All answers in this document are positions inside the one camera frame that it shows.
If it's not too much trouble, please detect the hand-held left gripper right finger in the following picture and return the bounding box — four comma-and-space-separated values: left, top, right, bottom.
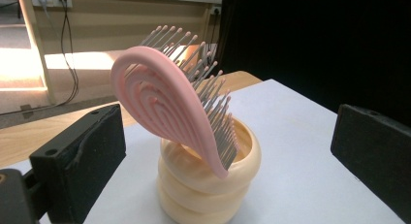
330, 103, 411, 224

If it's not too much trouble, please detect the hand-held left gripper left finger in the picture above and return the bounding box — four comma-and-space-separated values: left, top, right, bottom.
28, 103, 127, 224

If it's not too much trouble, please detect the pink hairbrush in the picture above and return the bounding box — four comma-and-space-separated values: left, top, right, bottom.
110, 24, 241, 180

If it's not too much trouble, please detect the cream ribbed cup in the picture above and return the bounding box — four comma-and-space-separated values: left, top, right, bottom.
156, 116, 263, 224

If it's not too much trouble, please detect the white table mat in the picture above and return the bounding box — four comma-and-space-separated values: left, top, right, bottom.
0, 79, 406, 224

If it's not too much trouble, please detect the beige cabinet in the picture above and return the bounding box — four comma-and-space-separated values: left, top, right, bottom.
17, 0, 224, 106

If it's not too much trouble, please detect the black hanging cable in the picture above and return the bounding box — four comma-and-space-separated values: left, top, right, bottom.
47, 0, 79, 107
63, 0, 80, 104

